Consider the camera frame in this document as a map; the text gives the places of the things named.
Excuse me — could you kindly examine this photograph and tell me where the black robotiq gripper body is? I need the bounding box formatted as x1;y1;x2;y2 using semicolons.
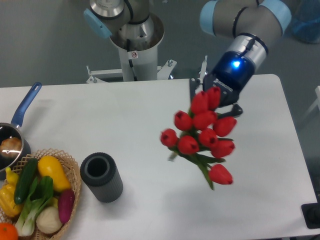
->
203;33;268;107

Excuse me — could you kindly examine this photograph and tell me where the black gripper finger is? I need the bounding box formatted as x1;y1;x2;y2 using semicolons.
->
217;103;243;119
189;78;203;101

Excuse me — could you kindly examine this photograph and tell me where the red tulip bouquet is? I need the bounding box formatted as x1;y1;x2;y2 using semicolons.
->
159;86;237;189

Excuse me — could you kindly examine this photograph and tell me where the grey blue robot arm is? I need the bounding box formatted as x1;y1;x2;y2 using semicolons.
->
83;0;292;117

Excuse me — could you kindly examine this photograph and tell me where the dark grey ribbed vase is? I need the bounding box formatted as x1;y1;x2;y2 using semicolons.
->
80;152;124;203

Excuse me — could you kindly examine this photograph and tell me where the blue plastic container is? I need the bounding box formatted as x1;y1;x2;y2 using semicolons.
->
291;0;320;44

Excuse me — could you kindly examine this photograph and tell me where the black device at table edge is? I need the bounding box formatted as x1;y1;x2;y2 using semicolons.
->
301;203;320;229

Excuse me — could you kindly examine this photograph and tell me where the yellow squash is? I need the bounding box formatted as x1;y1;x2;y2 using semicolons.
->
37;155;72;193

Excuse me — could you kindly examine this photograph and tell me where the purple eggplant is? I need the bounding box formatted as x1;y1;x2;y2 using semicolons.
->
57;189;75;224

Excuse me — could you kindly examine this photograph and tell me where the green bok choy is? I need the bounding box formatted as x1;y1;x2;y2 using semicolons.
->
15;176;54;237

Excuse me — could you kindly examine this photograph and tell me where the green cucumber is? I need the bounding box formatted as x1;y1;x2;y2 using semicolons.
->
14;158;38;205

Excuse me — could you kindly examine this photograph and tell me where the woven wicker basket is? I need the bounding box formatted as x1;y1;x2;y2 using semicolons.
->
0;148;81;240

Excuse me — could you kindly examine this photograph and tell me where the browned bread in pan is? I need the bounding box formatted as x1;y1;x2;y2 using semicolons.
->
0;137;22;159

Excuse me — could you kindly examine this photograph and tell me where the white onion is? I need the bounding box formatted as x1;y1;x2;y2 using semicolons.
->
36;206;63;234

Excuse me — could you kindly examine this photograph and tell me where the yellow bell pepper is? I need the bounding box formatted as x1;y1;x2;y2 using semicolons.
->
0;167;23;218

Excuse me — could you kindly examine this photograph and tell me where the orange fruit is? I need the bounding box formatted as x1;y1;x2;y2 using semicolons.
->
0;222;19;240

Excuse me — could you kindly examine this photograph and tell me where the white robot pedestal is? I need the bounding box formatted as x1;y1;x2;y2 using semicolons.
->
84;9;177;83

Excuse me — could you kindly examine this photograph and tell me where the white frame at right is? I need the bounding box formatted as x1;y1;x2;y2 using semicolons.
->
299;85;320;126

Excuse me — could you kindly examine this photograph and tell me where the blue handled saucepan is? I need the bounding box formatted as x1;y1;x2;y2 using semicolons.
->
0;82;42;181

